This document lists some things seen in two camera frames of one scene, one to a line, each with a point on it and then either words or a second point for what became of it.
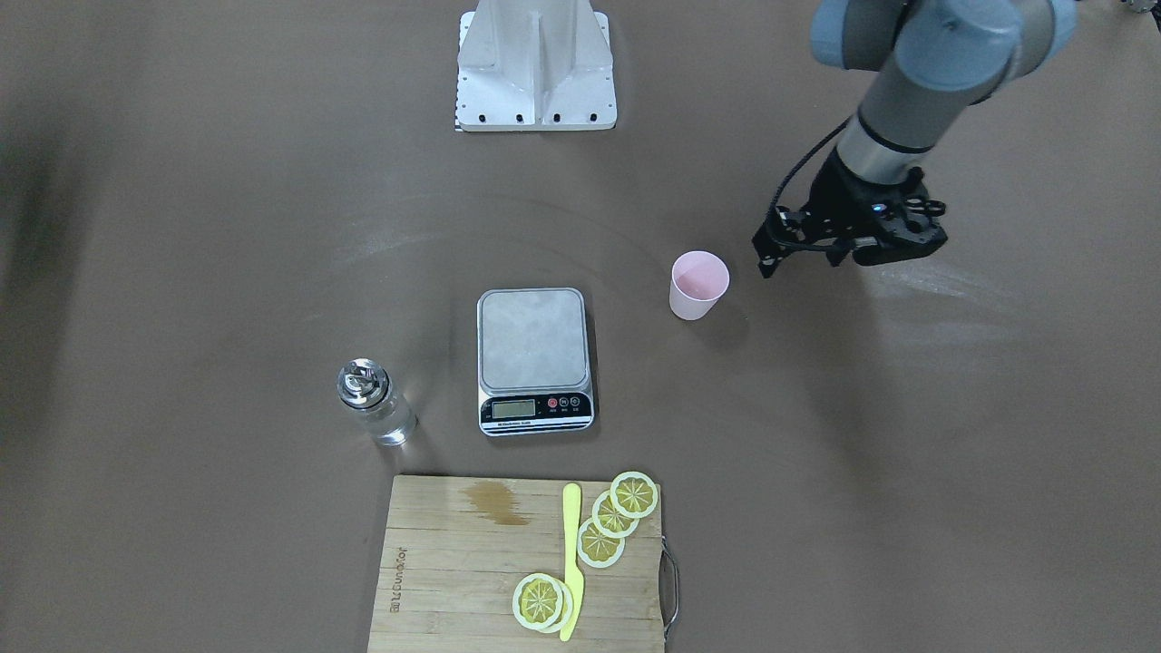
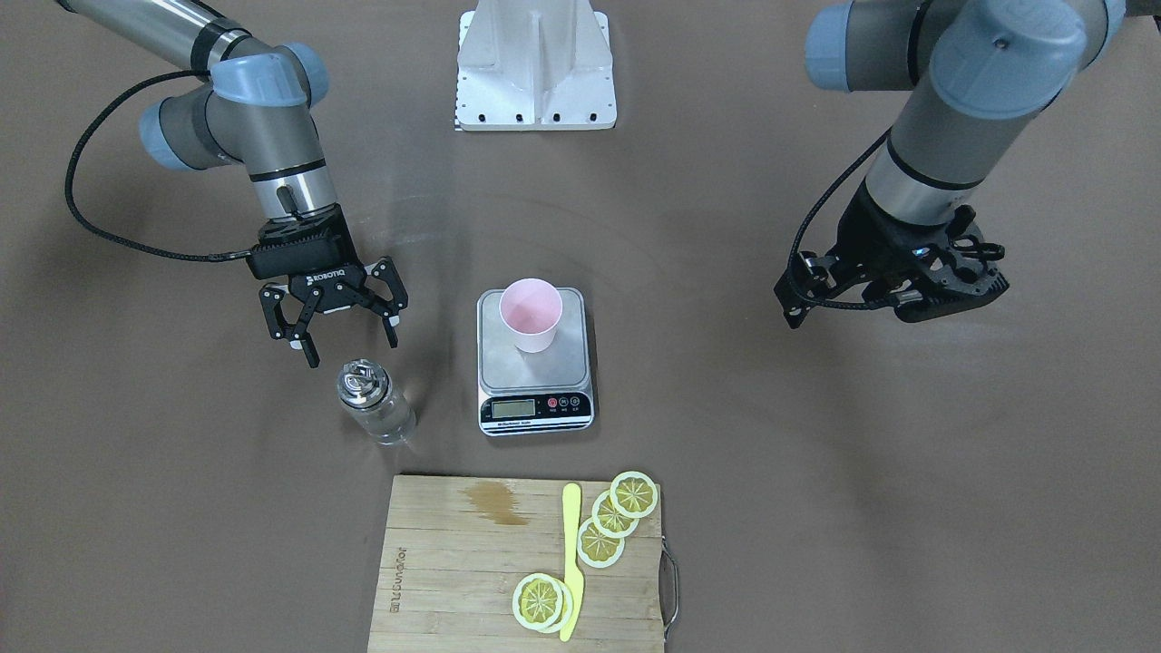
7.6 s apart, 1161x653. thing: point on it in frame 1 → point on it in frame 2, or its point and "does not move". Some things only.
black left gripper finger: (920, 199) → (968, 245)
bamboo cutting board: (453, 550) does not move
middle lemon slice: (609, 521) does not move
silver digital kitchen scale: (532, 361) does not move
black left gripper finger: (785, 229) → (806, 279)
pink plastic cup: (698, 280) → (531, 307)
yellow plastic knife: (574, 579) does not move
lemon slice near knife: (597, 550) does not move
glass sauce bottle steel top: (366, 387) does not move
